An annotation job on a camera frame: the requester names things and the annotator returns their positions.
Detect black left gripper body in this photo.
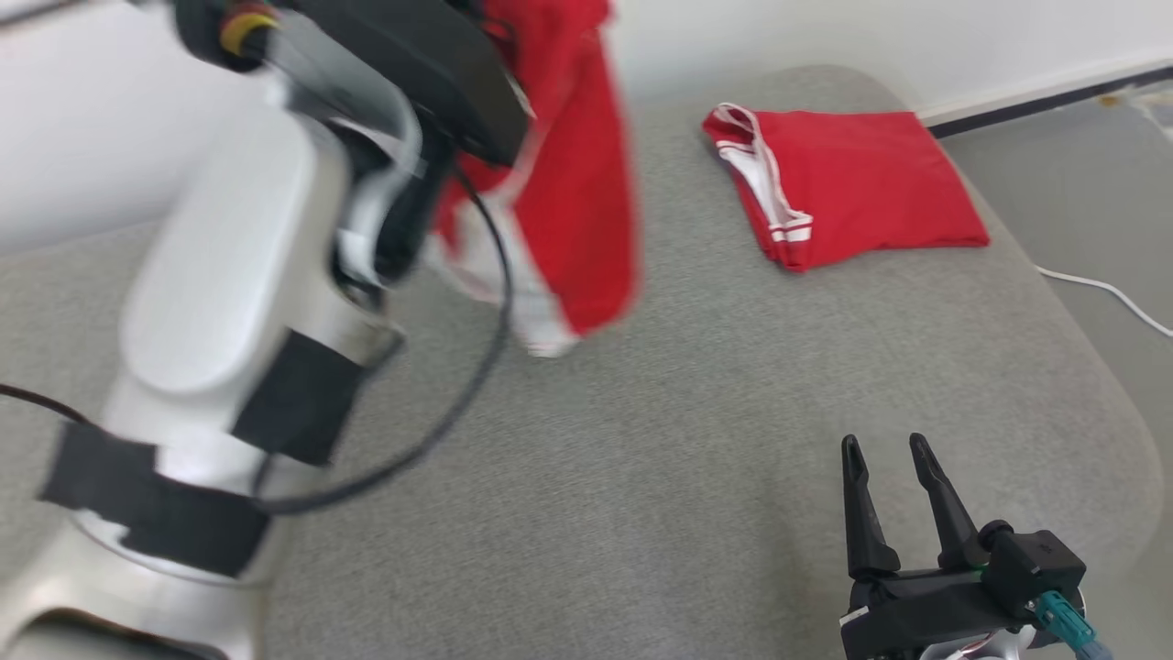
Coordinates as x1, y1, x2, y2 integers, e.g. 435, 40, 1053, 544
291, 0, 535, 168

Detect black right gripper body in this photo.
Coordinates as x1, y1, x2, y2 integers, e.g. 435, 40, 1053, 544
839, 566, 1029, 660

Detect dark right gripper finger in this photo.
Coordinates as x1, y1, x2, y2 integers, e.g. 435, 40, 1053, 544
908, 432, 992, 571
839, 434, 903, 579

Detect red shorts with white trim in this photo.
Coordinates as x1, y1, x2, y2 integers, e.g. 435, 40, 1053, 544
429, 0, 641, 359

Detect red jersey with black print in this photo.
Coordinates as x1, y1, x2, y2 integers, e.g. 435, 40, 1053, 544
701, 103, 992, 274

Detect grey fabric sofa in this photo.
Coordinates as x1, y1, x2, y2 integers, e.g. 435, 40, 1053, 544
0, 64, 1167, 660

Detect white cable on floor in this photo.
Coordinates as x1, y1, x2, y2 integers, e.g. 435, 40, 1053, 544
1036, 265, 1173, 339

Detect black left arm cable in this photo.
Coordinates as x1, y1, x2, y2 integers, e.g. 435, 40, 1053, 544
0, 163, 515, 516

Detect black wall baseboard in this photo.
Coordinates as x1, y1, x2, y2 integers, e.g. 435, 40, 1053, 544
924, 62, 1173, 140

